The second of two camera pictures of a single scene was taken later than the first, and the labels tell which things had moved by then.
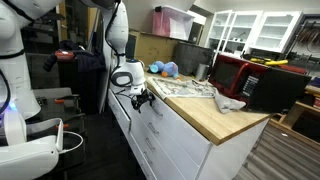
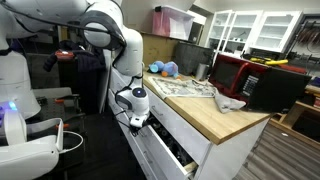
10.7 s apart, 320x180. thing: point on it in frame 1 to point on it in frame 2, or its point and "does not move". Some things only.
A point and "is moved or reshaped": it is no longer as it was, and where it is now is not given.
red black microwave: [277, 88] does not move
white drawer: [170, 138] is moved or reshaped
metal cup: [202, 70] does not move
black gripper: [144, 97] to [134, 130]
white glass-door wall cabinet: [235, 31] does not move
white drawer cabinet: [172, 148] does not move
